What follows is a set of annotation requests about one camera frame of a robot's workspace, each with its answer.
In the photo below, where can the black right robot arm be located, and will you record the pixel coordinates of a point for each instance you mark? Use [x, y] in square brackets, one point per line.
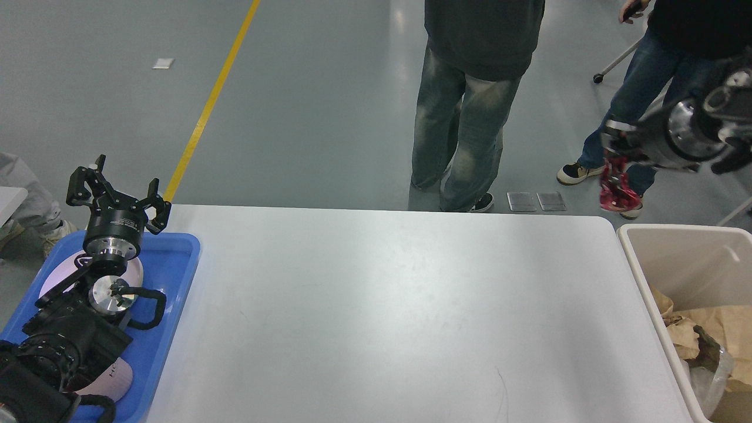
[726, 99]

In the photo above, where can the red foil wrapper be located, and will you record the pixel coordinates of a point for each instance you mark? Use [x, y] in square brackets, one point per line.
[615, 194]

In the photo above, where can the pink plate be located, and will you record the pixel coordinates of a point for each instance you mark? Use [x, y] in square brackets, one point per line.
[59, 276]

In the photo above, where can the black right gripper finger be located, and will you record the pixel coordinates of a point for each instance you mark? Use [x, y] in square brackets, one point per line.
[624, 156]
[619, 137]

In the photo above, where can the brown paper bag corner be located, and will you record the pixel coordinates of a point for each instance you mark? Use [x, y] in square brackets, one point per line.
[664, 303]

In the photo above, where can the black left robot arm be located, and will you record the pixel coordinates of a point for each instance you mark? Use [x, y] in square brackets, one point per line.
[80, 328]

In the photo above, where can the person in faded jeans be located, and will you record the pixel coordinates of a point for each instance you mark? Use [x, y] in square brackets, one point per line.
[476, 54]

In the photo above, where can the aluminium foil tray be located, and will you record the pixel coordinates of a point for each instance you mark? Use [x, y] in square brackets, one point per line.
[709, 372]

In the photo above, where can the brown paper bag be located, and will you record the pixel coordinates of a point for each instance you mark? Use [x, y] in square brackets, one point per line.
[730, 326]

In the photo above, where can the white side table corner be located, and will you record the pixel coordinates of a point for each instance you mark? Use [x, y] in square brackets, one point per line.
[11, 199]

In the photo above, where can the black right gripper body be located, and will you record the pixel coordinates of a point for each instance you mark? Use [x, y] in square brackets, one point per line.
[678, 136]

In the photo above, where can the person in blue jeans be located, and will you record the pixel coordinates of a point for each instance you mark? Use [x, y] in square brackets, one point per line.
[683, 44]

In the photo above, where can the pink mug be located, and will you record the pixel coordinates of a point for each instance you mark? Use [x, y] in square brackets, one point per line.
[113, 383]

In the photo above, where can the metal floor plates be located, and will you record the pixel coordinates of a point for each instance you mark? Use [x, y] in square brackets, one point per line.
[523, 201]

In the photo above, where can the brown paper ball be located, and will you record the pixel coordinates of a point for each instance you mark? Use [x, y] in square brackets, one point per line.
[683, 336]

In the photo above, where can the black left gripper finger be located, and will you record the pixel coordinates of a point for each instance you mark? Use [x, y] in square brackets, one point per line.
[153, 212]
[88, 187]

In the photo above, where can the beige plastic bin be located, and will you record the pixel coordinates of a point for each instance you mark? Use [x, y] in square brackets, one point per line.
[696, 267]

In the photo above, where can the white office chair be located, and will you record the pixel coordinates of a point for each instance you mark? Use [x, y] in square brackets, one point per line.
[599, 76]

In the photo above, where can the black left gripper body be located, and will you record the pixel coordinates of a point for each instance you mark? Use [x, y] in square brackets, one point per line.
[114, 231]

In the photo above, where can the white paper scrap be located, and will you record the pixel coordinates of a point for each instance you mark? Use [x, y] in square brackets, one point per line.
[163, 63]

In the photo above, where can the person in white trousers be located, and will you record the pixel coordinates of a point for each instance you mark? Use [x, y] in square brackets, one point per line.
[39, 211]

